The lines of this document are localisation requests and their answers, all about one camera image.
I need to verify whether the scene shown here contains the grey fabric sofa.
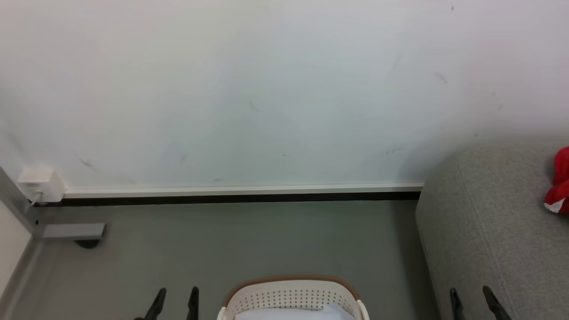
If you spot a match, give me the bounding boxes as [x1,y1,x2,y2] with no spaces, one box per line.
[416,141,569,320]

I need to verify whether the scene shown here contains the red and white garment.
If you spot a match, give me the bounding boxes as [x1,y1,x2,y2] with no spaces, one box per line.
[544,147,569,215]

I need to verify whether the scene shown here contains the white perforated laundry basket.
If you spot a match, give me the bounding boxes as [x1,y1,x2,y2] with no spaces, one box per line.
[217,276,370,320]

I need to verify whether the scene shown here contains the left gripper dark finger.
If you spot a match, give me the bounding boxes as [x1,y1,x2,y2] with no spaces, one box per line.
[133,288,167,320]
[187,287,199,320]

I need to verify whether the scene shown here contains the white and black baseboard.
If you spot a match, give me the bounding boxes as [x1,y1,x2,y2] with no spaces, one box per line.
[33,182,425,207]

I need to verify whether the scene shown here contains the grey metal partition foot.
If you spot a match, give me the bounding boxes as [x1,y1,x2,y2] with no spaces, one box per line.
[41,223,106,240]

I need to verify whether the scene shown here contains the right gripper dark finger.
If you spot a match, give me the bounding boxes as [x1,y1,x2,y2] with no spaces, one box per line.
[483,286,513,320]
[450,288,466,320]

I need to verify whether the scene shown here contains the grey partition frame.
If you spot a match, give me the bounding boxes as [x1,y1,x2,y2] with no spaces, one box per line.
[0,167,43,312]

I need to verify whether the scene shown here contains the white wall outlet box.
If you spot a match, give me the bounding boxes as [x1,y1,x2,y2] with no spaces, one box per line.
[17,167,66,204]

